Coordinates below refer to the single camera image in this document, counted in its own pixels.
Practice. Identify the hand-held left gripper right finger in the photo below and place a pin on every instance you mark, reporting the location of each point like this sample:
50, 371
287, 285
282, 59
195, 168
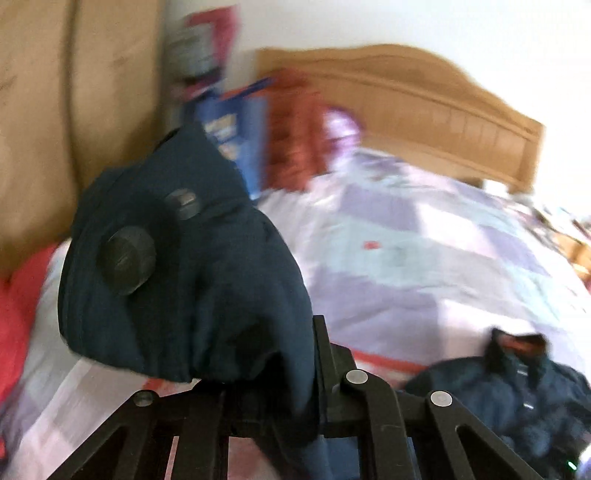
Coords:
324, 353

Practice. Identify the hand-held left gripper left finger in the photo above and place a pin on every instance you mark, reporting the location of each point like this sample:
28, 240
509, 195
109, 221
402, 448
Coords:
152, 417

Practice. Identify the navy blue jacket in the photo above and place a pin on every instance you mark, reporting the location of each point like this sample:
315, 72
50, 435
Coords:
207, 277

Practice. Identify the purple patchwork quilt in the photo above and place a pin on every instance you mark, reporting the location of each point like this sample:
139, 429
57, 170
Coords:
415, 258

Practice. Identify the red checked blanket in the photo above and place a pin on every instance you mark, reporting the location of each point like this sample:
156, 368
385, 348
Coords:
23, 300

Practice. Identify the wooden nightstand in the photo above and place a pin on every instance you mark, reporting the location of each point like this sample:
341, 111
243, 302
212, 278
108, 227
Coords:
579, 251

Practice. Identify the orange knitted cloth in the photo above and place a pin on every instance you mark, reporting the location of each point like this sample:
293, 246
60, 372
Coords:
295, 134

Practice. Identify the purple plush pillow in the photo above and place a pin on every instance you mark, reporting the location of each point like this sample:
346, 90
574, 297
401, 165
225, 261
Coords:
342, 127

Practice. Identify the blue printed bag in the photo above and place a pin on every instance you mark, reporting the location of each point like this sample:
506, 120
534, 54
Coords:
240, 124

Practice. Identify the pile of clutter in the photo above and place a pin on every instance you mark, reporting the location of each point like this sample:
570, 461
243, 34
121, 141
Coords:
563, 217

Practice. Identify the wooden headboard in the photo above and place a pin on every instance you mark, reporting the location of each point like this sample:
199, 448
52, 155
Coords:
415, 106

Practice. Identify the wooden wardrobe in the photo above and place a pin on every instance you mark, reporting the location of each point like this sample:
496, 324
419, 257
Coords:
69, 115

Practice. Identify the grey and pink bag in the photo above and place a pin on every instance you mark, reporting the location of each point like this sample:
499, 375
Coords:
203, 46

